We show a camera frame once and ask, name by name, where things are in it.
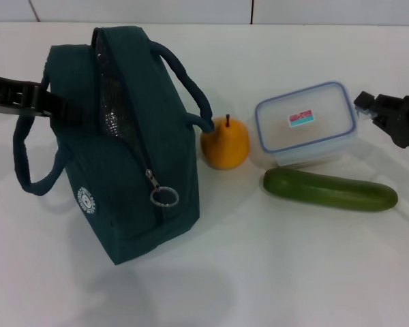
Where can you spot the teal fabric lunch bag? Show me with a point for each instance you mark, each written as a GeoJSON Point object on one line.
{"type": "Point", "coordinates": [150, 136]}

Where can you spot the green cucumber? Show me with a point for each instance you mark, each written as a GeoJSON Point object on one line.
{"type": "Point", "coordinates": [327, 190]}

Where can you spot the clear container with blue-rimmed lid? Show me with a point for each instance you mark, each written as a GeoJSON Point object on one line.
{"type": "Point", "coordinates": [303, 129]}

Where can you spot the orange yellow pear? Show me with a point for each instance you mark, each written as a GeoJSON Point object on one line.
{"type": "Point", "coordinates": [225, 143]}

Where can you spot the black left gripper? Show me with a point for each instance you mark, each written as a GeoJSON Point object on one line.
{"type": "Point", "coordinates": [10, 95]}

